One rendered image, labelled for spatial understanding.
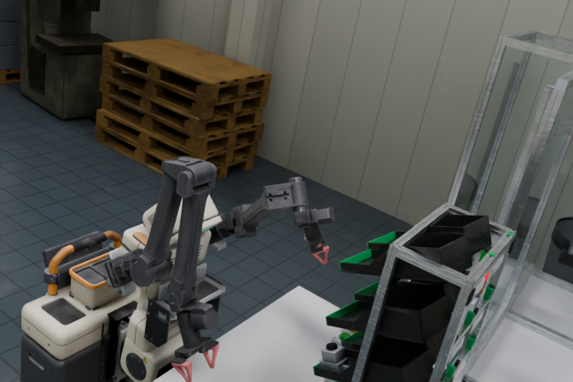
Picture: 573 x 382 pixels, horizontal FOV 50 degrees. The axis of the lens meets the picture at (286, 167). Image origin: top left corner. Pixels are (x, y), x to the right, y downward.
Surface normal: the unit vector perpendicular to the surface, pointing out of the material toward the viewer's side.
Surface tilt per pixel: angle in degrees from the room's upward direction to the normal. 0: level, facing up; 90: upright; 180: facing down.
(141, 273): 90
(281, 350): 0
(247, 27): 90
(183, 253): 90
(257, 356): 0
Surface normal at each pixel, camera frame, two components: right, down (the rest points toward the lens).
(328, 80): -0.58, 0.22
